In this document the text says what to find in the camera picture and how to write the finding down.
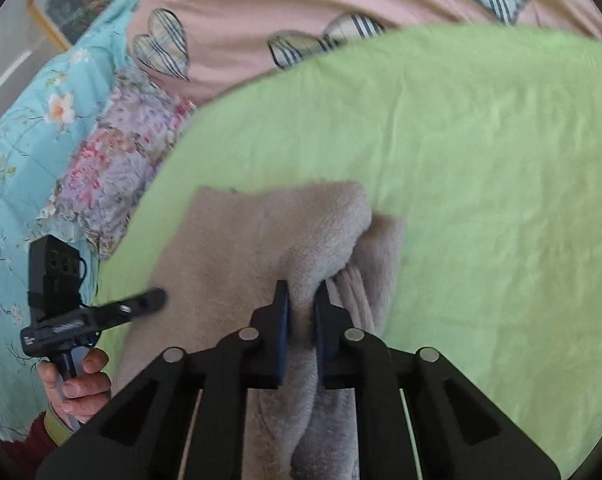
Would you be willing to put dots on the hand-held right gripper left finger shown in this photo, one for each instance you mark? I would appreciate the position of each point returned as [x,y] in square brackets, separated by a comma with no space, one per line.
[281,340]

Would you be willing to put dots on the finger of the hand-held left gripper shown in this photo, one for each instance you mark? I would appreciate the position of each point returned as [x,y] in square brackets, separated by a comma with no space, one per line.
[131,306]

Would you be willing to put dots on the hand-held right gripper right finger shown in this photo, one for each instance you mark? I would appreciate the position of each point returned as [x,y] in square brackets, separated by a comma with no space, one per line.
[323,345]

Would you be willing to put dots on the beige knit sweater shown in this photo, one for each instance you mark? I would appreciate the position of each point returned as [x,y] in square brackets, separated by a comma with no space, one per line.
[261,240]

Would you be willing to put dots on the person's left forearm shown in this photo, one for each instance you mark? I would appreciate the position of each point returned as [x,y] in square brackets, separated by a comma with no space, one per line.
[36,440]

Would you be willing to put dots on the person's left hand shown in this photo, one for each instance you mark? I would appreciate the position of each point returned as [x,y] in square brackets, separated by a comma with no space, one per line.
[88,390]

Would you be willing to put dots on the teal floral blanket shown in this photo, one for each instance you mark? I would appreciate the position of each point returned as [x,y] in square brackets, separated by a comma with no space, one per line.
[26,170]

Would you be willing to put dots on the floral ruffled pillow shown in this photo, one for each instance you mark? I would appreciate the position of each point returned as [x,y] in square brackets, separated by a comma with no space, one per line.
[116,165]

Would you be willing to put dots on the light green bed sheet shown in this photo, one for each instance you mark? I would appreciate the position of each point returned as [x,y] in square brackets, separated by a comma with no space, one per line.
[481,185]

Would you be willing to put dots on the pink heart-print quilt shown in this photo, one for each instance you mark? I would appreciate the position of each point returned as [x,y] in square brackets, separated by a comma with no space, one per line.
[261,10]

